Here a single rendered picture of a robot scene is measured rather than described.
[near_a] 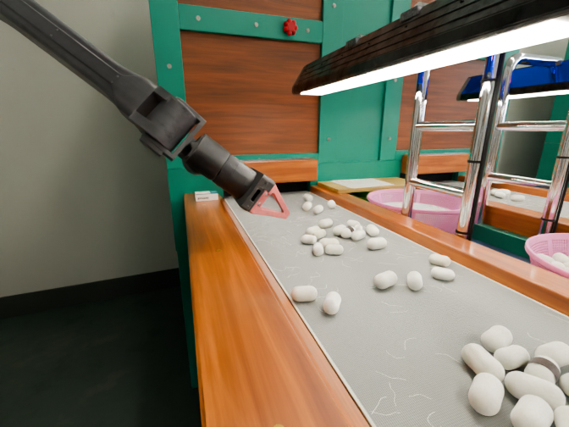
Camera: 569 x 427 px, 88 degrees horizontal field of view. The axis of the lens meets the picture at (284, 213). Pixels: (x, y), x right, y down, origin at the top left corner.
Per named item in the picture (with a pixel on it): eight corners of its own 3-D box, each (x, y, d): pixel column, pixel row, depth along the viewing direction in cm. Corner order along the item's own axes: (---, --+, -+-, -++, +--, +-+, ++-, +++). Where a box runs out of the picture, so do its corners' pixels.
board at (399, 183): (338, 193, 90) (339, 190, 89) (317, 185, 103) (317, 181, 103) (424, 186, 100) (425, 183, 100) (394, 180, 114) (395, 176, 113)
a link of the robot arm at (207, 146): (180, 157, 44) (202, 126, 45) (176, 159, 50) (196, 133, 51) (218, 184, 47) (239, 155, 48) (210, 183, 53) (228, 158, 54)
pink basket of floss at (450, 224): (469, 257, 67) (477, 217, 64) (353, 236, 79) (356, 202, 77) (465, 224, 89) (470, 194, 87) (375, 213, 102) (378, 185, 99)
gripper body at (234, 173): (258, 172, 57) (227, 148, 54) (273, 181, 48) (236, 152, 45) (238, 199, 57) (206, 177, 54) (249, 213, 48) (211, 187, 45)
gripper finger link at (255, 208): (290, 196, 60) (254, 168, 56) (303, 204, 53) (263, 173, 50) (270, 223, 60) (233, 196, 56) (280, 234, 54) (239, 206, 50)
